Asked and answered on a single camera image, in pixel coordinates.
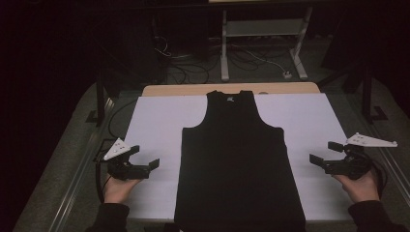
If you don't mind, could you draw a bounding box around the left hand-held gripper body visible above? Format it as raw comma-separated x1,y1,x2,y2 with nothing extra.
103,137,151,182

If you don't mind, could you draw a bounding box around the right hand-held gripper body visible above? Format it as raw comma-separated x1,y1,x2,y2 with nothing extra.
323,132,398,181

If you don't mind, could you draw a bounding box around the black tank top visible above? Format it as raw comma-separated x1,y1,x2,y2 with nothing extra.
173,90,307,232

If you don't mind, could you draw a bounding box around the person's left hand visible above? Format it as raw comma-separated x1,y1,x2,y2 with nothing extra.
103,175,143,205

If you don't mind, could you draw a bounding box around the person's right hand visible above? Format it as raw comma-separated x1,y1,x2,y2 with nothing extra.
332,171,381,204

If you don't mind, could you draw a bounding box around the white board table cover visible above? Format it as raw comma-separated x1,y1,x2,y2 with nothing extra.
123,93,354,222

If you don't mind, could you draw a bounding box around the black metal stand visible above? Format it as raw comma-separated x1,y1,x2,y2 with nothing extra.
360,63,390,124
86,72,113,128

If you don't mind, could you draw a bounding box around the wooden table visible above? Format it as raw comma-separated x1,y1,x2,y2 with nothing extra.
141,81,321,98

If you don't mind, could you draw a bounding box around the left hand-held gripper black cable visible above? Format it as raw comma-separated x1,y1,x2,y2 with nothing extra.
95,159,112,204

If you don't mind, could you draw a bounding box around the hand-held gripper black cable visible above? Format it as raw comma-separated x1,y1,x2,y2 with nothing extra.
364,154,389,199
95,159,112,204

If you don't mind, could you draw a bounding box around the right hand-held gripper black cable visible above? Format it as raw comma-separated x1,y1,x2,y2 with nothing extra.
364,154,389,199

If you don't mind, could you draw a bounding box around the thin black floor cable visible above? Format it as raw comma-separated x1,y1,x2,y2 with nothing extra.
107,99,139,140

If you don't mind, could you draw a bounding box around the metal floor rail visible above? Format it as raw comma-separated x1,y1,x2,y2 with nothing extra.
368,124,410,198
47,98,116,232

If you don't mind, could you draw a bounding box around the black floor cable bundle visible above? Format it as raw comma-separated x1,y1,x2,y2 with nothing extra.
166,61,211,85

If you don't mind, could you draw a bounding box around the white floor cable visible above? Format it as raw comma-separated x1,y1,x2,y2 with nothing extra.
230,43,286,74

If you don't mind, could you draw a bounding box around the grey metal stand frame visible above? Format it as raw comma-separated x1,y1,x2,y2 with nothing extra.
220,6,313,82

